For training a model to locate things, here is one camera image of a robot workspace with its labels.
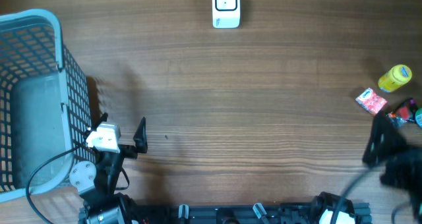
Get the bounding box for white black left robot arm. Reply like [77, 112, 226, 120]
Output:
[69, 113, 150, 223]

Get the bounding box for grey plastic basket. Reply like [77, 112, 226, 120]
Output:
[1, 9, 96, 202]

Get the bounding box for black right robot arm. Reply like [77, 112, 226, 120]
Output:
[309, 112, 421, 223]

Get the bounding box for yellow lidded jar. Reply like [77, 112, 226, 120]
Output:
[378, 65, 412, 93]

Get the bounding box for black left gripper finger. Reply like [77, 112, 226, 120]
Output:
[133, 117, 148, 154]
[88, 113, 108, 130]

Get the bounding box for white barcode scanner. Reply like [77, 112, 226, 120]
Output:
[212, 0, 241, 29]

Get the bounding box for red white small carton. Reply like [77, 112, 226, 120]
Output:
[355, 88, 387, 115]

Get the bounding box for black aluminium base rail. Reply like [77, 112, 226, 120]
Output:
[78, 202, 373, 224]

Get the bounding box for black red snack packet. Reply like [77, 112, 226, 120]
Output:
[387, 98, 419, 128]

